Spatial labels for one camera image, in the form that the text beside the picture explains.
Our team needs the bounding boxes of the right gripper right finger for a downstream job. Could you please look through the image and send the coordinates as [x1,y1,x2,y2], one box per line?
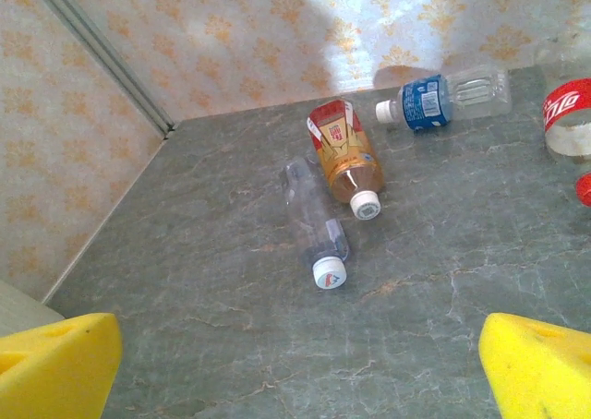
[477,312,591,419]

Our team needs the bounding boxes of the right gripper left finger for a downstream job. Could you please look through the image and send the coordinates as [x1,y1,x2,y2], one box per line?
[0,312,124,419]

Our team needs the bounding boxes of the red bottle cap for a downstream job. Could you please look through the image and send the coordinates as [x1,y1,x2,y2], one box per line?
[573,171,591,208]

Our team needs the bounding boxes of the clear bottle red cola label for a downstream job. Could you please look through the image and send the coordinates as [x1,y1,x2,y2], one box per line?
[537,44,591,160]

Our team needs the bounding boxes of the clear bottle white logo cap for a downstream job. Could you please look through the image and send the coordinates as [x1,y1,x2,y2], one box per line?
[278,155,351,292]

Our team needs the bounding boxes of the clear bottle blue label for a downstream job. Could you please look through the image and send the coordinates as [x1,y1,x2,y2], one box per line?
[374,65,513,133]

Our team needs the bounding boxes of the tea bottle red yellow label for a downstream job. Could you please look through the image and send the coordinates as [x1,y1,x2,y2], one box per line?
[306,97,387,221]

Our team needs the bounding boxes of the aluminium side rail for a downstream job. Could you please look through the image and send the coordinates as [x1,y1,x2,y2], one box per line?
[41,126,175,305]

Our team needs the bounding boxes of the aluminium frame post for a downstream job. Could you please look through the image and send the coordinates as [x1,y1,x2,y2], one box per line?
[27,0,175,137]

